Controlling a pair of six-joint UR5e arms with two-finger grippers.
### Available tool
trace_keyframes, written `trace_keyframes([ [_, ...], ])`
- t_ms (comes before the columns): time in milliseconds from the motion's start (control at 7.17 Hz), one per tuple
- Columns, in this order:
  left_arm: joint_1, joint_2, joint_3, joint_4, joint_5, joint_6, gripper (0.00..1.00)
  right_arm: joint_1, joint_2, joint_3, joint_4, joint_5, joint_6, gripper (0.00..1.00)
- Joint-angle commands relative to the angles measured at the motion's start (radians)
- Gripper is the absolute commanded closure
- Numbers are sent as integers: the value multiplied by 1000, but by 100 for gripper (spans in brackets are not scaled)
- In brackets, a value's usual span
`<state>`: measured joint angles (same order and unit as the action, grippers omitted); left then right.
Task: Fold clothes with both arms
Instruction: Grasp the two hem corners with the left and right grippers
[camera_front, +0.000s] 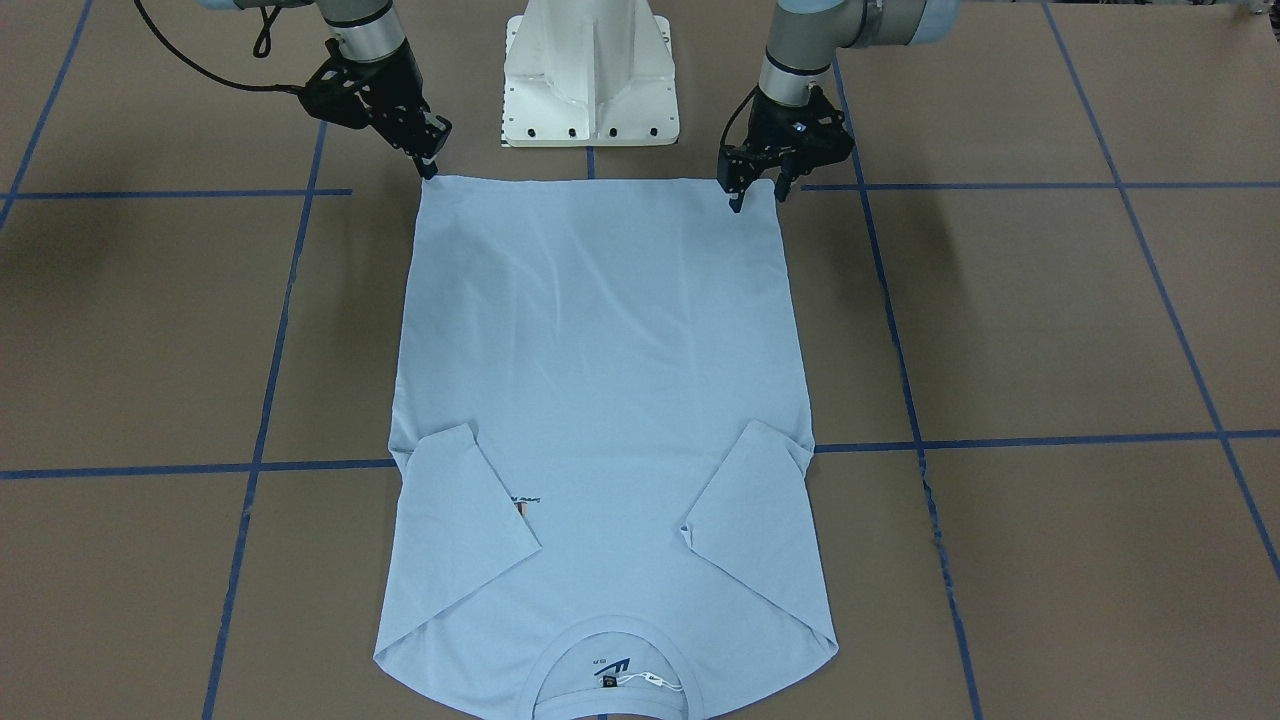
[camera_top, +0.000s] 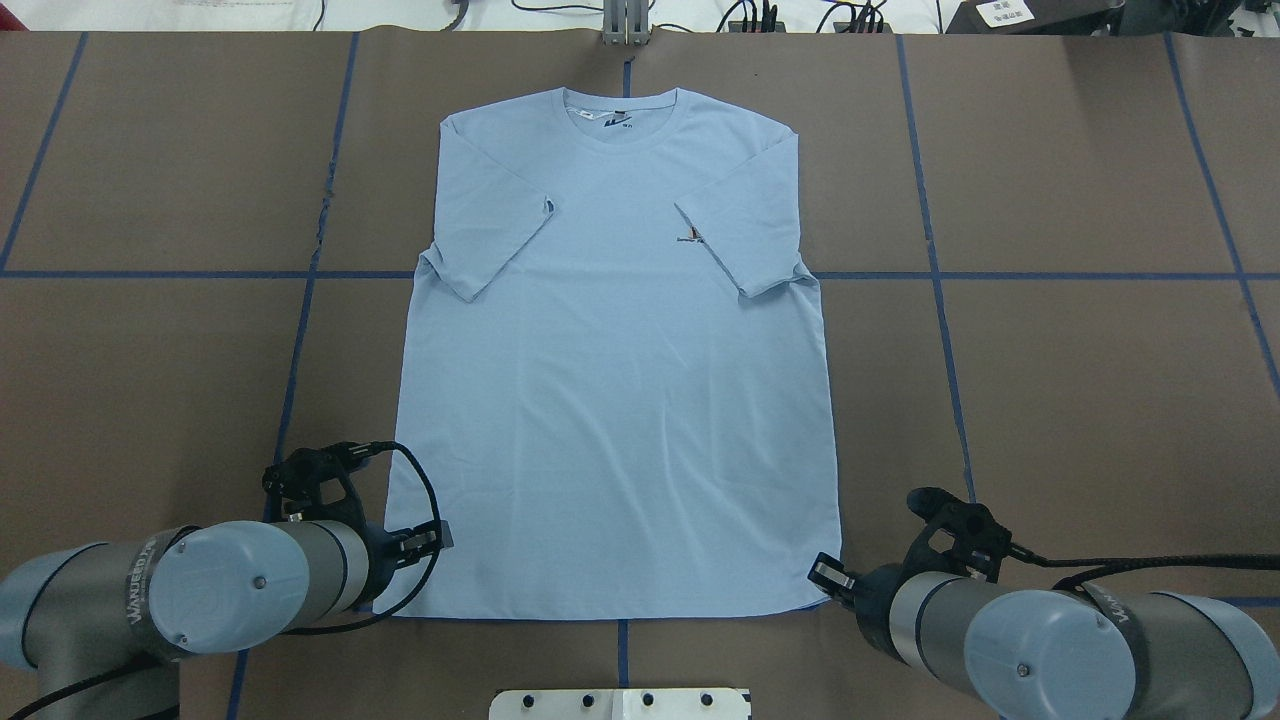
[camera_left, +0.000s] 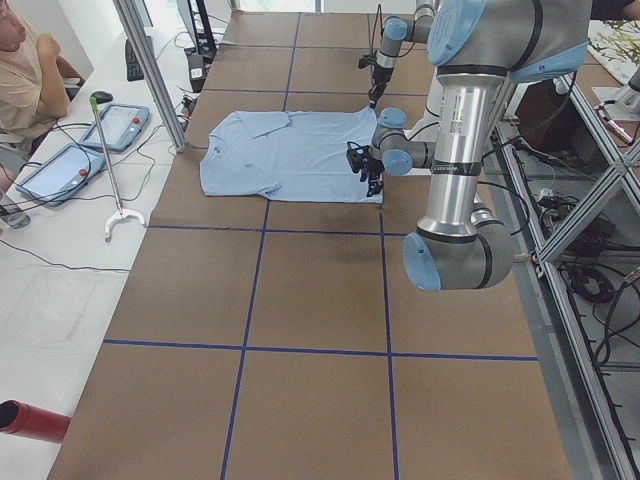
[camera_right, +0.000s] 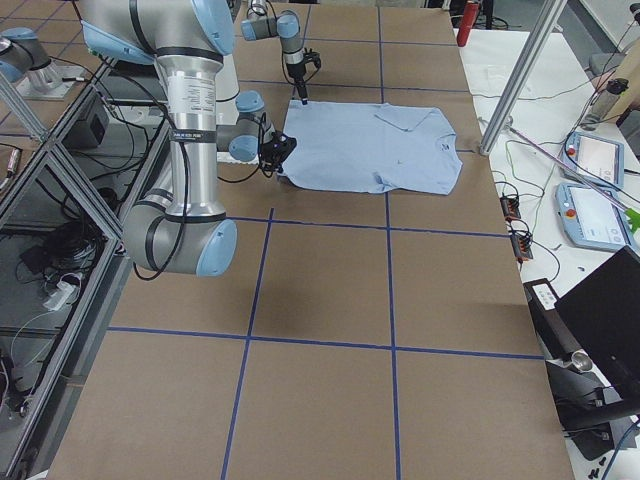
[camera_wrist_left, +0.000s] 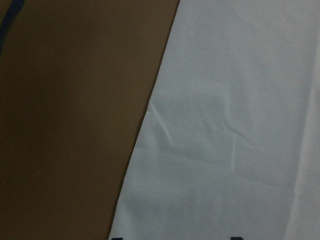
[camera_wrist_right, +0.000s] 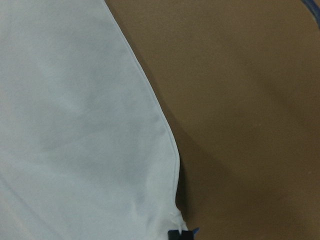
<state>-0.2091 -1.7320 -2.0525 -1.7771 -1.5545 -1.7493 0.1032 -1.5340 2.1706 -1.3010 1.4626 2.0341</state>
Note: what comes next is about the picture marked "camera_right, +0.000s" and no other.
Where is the near teach pendant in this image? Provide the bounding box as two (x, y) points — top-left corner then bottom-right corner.
(555, 182), (637, 252)

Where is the far teach pendant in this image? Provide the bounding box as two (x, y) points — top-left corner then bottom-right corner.
(561, 132), (624, 189)

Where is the orange relay board near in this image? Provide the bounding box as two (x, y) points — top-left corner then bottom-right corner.
(510, 231), (533, 263)

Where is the white camera mast base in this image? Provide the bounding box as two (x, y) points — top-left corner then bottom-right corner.
(215, 55), (273, 164)

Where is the red cylinder bottle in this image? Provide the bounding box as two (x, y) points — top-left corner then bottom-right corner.
(456, 0), (479, 47)

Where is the aluminium side frame rail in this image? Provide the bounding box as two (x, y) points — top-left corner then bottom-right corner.
(1, 46), (168, 479)

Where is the orange relay board far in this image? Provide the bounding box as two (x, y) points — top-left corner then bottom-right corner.
(500, 196), (521, 221)

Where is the black monitor stand device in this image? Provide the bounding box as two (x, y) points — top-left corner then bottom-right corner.
(523, 279), (639, 460)

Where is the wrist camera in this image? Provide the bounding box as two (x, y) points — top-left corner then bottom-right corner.
(303, 48), (322, 70)

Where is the teach pendant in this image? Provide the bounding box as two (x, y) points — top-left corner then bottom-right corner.
(561, 132), (624, 189)
(555, 182), (637, 252)

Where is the light blue t-shirt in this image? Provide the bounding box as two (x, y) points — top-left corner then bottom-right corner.
(282, 100), (462, 195)

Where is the orange relay board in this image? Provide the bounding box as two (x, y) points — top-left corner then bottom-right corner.
(510, 231), (533, 263)
(500, 196), (521, 221)

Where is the clear water bottle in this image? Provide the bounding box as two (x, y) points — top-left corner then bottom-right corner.
(582, 78), (629, 131)

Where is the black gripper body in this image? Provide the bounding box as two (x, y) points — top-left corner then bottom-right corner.
(261, 130), (297, 175)
(291, 64), (308, 100)

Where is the black laptop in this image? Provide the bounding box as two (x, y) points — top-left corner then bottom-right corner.
(555, 246), (639, 398)

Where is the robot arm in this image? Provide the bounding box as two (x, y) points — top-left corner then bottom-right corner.
(80, 1), (297, 281)
(240, 1), (314, 105)

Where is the aluminium frame post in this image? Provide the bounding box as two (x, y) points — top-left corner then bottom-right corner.
(479, 0), (567, 156)

